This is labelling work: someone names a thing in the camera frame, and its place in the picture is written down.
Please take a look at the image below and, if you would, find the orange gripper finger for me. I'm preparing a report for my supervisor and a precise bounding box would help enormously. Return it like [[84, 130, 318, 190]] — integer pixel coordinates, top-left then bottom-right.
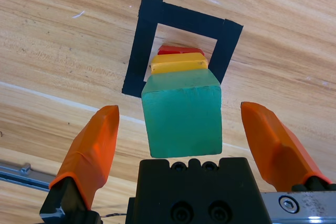
[[240, 101, 333, 192], [39, 105, 121, 218]]

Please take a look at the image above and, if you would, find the green wooden block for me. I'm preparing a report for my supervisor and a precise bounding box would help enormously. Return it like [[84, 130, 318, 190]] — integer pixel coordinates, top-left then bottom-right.
[[141, 69, 223, 158]]

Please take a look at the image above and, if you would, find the yellow wooden block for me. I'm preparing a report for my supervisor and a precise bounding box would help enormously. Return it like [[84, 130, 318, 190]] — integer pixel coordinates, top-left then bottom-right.
[[150, 52, 209, 75]]

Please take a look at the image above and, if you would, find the red wooden block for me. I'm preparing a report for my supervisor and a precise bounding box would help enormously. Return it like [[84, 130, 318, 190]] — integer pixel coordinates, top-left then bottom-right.
[[157, 45, 205, 56]]

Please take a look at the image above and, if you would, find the black tape square outline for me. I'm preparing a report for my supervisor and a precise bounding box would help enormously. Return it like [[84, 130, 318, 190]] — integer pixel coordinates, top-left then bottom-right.
[[121, 0, 244, 98]]

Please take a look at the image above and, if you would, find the grey aluminium profile rail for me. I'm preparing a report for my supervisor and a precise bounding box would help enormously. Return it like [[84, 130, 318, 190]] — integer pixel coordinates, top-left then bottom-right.
[[0, 161, 51, 192]]

